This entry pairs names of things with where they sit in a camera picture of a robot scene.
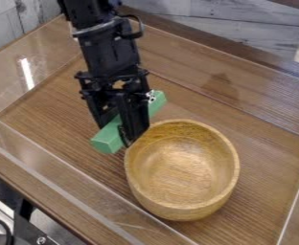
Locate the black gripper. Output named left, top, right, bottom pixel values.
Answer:
left=72, top=15, right=151, bottom=147

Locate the green rectangular block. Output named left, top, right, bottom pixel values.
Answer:
left=91, top=90, right=167, bottom=154

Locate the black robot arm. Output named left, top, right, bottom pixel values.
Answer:
left=57, top=0, right=151, bottom=145

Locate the brown wooden bowl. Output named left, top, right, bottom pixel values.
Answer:
left=124, top=119, right=241, bottom=221

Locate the black metal table leg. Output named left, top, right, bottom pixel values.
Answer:
left=13, top=199, right=59, bottom=245

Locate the black cable under table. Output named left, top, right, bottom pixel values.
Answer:
left=0, top=216, right=15, bottom=245

